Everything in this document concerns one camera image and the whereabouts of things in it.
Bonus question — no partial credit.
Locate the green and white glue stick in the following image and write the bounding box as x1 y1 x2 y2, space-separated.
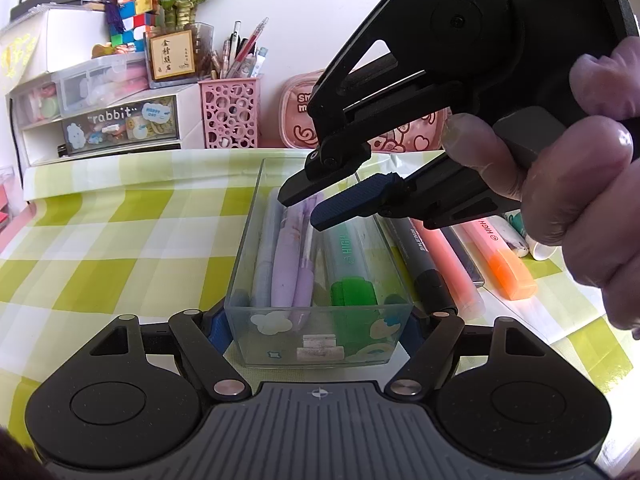
502 210 561 262

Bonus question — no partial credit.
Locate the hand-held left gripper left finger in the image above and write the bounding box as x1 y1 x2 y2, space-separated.
90 305 253 401

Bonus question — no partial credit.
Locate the person's right hand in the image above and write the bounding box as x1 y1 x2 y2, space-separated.
442 35 640 341

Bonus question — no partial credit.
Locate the pink highlighter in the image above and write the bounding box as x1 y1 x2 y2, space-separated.
417 220 486 321

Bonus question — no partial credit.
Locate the purple mechanical pencil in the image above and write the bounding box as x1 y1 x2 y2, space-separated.
294 195 328 331

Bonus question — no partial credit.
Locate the clear plastic organizer box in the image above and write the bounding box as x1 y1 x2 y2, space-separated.
223 157 415 368

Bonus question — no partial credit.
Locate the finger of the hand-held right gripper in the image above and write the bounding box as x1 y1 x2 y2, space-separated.
310 152 523 232
276 0 453 208

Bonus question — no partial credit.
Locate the orange highlighter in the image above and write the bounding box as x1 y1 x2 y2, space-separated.
457 217 538 302

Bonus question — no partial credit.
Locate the bunch of pens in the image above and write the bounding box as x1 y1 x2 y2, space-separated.
207 17 271 81

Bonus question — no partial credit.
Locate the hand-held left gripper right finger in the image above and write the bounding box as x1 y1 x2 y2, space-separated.
384 309 551 401

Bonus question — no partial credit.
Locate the green checked tablecloth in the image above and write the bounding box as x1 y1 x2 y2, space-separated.
0 147 640 461

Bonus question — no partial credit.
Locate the small orange figurine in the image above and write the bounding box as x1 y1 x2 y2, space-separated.
91 42 136 59

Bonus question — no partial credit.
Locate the pink cartoon pencil case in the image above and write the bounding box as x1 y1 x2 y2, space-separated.
279 71 446 156

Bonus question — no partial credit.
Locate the black marker pen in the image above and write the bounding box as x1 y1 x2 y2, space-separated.
385 215 458 318

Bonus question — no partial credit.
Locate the pink perforated pen holder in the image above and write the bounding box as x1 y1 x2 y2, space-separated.
199 77 262 150

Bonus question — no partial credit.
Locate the light blue pen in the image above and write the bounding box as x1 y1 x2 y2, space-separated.
250 187 286 308

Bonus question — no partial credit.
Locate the dirty white eraser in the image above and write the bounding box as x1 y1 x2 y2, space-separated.
492 215 531 256

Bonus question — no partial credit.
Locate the yellow paper decoration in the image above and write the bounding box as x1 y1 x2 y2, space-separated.
0 32 38 81

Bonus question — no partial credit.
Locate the clear glass vase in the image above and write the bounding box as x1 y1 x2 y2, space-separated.
150 21 216 88

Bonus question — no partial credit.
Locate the clear plastic storage box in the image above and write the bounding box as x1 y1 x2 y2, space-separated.
52 55 148 111

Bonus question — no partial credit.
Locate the large colourful puzzle cube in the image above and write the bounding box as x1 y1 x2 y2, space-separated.
116 0 161 43

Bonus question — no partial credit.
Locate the white drawer organizer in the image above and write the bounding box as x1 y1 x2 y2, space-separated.
5 80 203 168

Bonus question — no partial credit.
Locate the white storage box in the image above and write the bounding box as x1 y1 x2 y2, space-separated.
0 7 116 86

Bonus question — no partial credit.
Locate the green highlighter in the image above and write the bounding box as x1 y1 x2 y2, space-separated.
320 217 381 308

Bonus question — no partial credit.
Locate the framed calligraphy sign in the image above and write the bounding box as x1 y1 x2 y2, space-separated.
145 29 197 83

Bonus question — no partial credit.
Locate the brown translucent case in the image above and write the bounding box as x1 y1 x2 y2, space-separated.
440 225 486 288

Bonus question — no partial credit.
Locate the purple cartoon pen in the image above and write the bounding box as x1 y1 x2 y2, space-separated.
270 199 307 308

